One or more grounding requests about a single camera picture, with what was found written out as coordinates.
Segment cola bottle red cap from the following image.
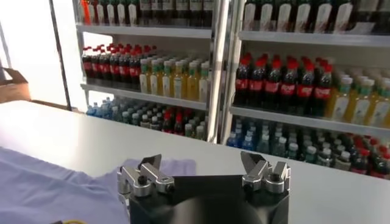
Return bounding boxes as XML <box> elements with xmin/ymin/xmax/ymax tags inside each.
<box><xmin>161</xmin><ymin>111</ymin><xmax>173</xmax><ymax>133</ymax></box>
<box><xmin>280</xmin><ymin>60</ymin><xmax>299</xmax><ymax>113</ymax></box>
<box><xmin>129</xmin><ymin>47</ymin><xmax>141</xmax><ymax>89</ymax></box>
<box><xmin>82</xmin><ymin>46</ymin><xmax>93</xmax><ymax>79</ymax></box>
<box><xmin>173</xmin><ymin>113</ymin><xmax>185</xmax><ymax>136</ymax></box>
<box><xmin>100</xmin><ymin>44</ymin><xmax>111</xmax><ymax>80</ymax></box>
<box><xmin>119</xmin><ymin>45</ymin><xmax>131</xmax><ymax>83</ymax></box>
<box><xmin>91</xmin><ymin>45</ymin><xmax>101</xmax><ymax>79</ymax></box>
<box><xmin>297</xmin><ymin>62</ymin><xmax>316</xmax><ymax>116</ymax></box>
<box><xmin>234</xmin><ymin>57</ymin><xmax>251</xmax><ymax>106</ymax></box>
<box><xmin>264</xmin><ymin>59</ymin><xmax>283</xmax><ymax>110</ymax></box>
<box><xmin>249</xmin><ymin>59</ymin><xmax>266</xmax><ymax>108</ymax></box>
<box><xmin>313</xmin><ymin>64</ymin><xmax>333</xmax><ymax>118</ymax></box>
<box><xmin>109</xmin><ymin>44</ymin><xmax>121</xmax><ymax>82</ymax></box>

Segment brown cardboard box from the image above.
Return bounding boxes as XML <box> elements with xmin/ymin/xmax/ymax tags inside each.
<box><xmin>0</xmin><ymin>66</ymin><xmax>31</xmax><ymax>104</ymax></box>

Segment purple printed t-shirt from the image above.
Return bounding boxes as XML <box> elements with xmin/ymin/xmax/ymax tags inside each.
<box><xmin>0</xmin><ymin>145</ymin><xmax>197</xmax><ymax>224</ymax></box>

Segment reddish tea bottle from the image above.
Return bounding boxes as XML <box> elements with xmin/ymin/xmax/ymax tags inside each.
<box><xmin>81</xmin><ymin>0</ymin><xmax>91</xmax><ymax>26</ymax></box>

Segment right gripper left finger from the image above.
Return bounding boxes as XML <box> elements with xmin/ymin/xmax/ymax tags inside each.
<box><xmin>117</xmin><ymin>153</ymin><xmax>176</xmax><ymax>198</ymax></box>

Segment dark thin window post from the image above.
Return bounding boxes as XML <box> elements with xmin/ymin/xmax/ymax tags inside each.
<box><xmin>48</xmin><ymin>0</ymin><xmax>73</xmax><ymax>111</ymax></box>

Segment dark bottle black-white label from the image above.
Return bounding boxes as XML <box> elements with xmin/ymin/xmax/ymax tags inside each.
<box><xmin>151</xmin><ymin>0</ymin><xmax>162</xmax><ymax>27</ymax></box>
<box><xmin>202</xmin><ymin>0</ymin><xmax>216</xmax><ymax>27</ymax></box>
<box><xmin>175</xmin><ymin>0</ymin><xmax>189</xmax><ymax>27</ymax></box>
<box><xmin>189</xmin><ymin>0</ymin><xmax>202</xmax><ymax>27</ymax></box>
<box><xmin>139</xmin><ymin>0</ymin><xmax>152</xmax><ymax>27</ymax></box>
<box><xmin>161</xmin><ymin>0</ymin><xmax>175</xmax><ymax>27</ymax></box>

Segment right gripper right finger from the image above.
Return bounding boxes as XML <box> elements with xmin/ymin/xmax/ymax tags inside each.
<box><xmin>239</xmin><ymin>151</ymin><xmax>292</xmax><ymax>195</ymax></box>

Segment blue water bottle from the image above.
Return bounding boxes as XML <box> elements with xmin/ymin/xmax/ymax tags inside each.
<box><xmin>226</xmin><ymin>127</ymin><xmax>241</xmax><ymax>149</ymax></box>
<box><xmin>86</xmin><ymin>102</ymin><xmax>97</xmax><ymax>118</ymax></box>
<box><xmin>100</xmin><ymin>99</ymin><xmax>111</xmax><ymax>119</ymax></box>
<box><xmin>241</xmin><ymin>130</ymin><xmax>256</xmax><ymax>152</ymax></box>

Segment white metal shelf rack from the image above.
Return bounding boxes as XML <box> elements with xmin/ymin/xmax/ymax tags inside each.
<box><xmin>219</xmin><ymin>0</ymin><xmax>390</xmax><ymax>180</ymax></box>
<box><xmin>71</xmin><ymin>0</ymin><xmax>229</xmax><ymax>144</ymax></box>

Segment dark bottle tall white label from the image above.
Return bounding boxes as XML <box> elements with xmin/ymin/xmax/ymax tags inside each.
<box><xmin>90</xmin><ymin>0</ymin><xmax>98</xmax><ymax>25</ymax></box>
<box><xmin>96</xmin><ymin>0</ymin><xmax>107</xmax><ymax>26</ymax></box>
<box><xmin>116</xmin><ymin>0</ymin><xmax>127</xmax><ymax>26</ymax></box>
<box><xmin>243</xmin><ymin>0</ymin><xmax>258</xmax><ymax>31</ymax></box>
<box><xmin>313</xmin><ymin>0</ymin><xmax>332</xmax><ymax>33</ymax></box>
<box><xmin>127</xmin><ymin>0</ymin><xmax>138</xmax><ymax>27</ymax></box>
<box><xmin>294</xmin><ymin>0</ymin><xmax>311</xmax><ymax>33</ymax></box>
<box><xmin>333</xmin><ymin>0</ymin><xmax>353</xmax><ymax>34</ymax></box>
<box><xmin>259</xmin><ymin>0</ymin><xmax>274</xmax><ymax>32</ymax></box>
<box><xmin>276</xmin><ymin>0</ymin><xmax>293</xmax><ymax>32</ymax></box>
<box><xmin>106</xmin><ymin>0</ymin><xmax>116</xmax><ymax>26</ymax></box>

